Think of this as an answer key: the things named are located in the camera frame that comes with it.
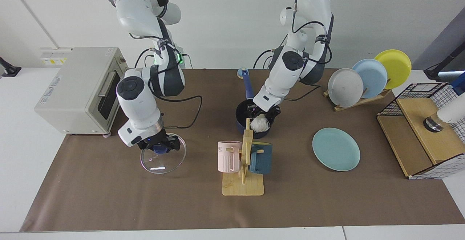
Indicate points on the white vermicelli bundle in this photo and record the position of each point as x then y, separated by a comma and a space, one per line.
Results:
261, 125

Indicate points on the glass lid with blue knob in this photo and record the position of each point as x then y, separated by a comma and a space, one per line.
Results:
160, 163

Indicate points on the teal plate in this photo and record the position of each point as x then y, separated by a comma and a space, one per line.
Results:
336, 149

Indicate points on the pale grey plate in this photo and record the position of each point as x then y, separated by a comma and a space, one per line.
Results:
345, 87

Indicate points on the wooden plate rack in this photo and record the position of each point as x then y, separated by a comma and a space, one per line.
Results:
358, 104

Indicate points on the light blue plate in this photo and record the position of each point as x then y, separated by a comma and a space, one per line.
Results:
374, 76

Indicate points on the yellow plate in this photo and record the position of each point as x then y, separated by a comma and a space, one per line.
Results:
397, 65

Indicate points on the dark teal mug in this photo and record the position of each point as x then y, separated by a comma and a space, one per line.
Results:
262, 160

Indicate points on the small blue round thing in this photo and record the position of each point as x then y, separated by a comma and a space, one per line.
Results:
240, 74

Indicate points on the pink ribbed mug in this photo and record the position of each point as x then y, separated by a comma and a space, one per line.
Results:
228, 158

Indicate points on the brown table cloth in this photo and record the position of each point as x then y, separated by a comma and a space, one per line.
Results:
174, 203

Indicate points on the wooden cup stand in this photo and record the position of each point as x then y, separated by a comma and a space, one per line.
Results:
243, 187

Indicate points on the pale toaster oven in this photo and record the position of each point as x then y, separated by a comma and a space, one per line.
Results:
69, 91

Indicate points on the blue block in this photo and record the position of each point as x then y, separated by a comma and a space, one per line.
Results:
460, 84

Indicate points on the white wall socket strip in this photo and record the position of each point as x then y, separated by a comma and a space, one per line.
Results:
51, 56

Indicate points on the black clamp mount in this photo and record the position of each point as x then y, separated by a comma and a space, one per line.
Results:
9, 69

